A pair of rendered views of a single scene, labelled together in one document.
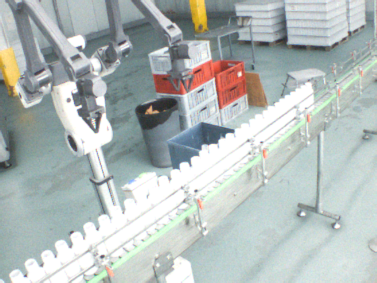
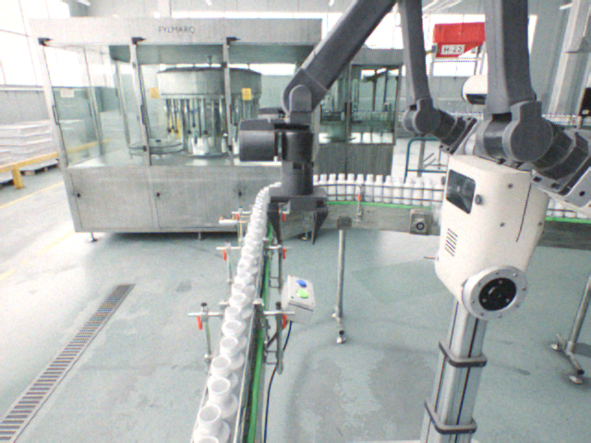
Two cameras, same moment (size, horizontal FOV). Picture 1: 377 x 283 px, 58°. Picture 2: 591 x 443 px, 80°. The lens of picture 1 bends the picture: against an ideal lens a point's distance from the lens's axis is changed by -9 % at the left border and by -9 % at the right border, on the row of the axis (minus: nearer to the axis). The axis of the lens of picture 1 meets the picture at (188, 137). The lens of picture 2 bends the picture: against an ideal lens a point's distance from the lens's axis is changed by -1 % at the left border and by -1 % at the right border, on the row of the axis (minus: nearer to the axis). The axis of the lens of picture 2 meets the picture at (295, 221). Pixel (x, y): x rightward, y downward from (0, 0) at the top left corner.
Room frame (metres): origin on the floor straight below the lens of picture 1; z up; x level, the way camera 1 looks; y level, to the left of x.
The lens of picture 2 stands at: (1.94, -0.48, 1.66)
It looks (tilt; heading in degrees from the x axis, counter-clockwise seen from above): 20 degrees down; 130
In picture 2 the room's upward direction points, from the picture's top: straight up
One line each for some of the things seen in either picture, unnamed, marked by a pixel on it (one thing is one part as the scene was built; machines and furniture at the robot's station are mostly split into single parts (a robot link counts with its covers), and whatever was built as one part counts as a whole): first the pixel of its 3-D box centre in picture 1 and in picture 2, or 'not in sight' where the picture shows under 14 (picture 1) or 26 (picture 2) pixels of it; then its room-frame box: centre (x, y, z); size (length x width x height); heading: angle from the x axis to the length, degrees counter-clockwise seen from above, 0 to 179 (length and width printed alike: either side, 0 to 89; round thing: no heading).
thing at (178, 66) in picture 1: (178, 66); (296, 181); (1.55, -0.01, 1.51); 0.10 x 0.07 x 0.07; 42
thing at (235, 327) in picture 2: (206, 168); (235, 354); (1.40, -0.05, 1.08); 0.06 x 0.06 x 0.17
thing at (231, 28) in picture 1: (227, 48); not in sight; (6.35, -0.94, 0.49); 1.05 x 0.55 x 0.99; 132
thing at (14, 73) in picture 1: (10, 71); not in sight; (8.13, 3.82, 0.55); 0.40 x 0.40 x 1.10; 42
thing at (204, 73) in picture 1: (184, 75); not in sight; (4.03, -0.07, 0.78); 0.61 x 0.41 x 0.22; 139
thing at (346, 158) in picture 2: not in sight; (340, 123); (-1.72, 5.10, 1.15); 1.63 x 1.62 x 2.30; 132
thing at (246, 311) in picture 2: (187, 181); (240, 324); (1.32, 0.04, 1.08); 0.06 x 0.06 x 0.17
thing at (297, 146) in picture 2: (176, 52); (294, 146); (1.55, -0.01, 1.57); 0.07 x 0.06 x 0.07; 45
